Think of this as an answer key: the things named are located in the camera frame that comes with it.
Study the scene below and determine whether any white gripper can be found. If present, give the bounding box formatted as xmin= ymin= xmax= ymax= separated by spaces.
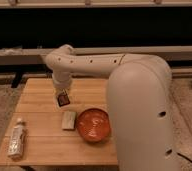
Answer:
xmin=52 ymin=73 xmax=72 ymax=107

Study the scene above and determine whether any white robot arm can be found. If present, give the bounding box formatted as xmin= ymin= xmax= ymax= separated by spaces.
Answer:
xmin=44 ymin=45 xmax=180 ymax=171

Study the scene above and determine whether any white sponge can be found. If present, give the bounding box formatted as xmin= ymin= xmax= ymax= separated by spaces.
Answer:
xmin=62 ymin=111 xmax=76 ymax=130

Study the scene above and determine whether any orange bowl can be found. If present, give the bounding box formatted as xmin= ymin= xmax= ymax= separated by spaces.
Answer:
xmin=76 ymin=108 xmax=111 ymax=143

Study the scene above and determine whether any wooden table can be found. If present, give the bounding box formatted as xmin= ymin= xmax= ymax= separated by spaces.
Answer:
xmin=0 ymin=78 xmax=117 ymax=166

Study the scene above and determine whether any plastic water bottle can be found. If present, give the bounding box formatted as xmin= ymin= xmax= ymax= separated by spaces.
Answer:
xmin=8 ymin=118 xmax=26 ymax=160

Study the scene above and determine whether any long metal rail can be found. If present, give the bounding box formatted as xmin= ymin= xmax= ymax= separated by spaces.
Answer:
xmin=0 ymin=46 xmax=192 ymax=65

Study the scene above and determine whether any black cable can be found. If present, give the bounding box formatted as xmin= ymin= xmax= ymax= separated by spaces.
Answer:
xmin=177 ymin=152 xmax=192 ymax=171

